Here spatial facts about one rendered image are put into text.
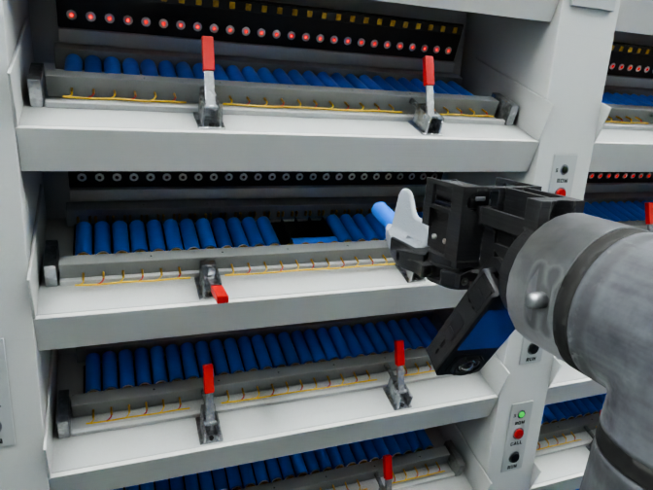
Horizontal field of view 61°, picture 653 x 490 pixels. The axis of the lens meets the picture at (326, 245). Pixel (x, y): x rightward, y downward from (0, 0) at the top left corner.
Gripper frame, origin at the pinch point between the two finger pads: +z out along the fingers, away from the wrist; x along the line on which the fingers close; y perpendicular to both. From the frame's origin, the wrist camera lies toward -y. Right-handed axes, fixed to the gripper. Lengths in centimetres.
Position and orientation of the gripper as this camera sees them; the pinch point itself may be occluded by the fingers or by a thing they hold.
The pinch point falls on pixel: (405, 236)
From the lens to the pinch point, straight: 55.4
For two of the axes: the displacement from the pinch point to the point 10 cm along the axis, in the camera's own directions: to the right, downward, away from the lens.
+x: -9.3, 0.4, -3.6
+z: -3.6, -2.5, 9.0
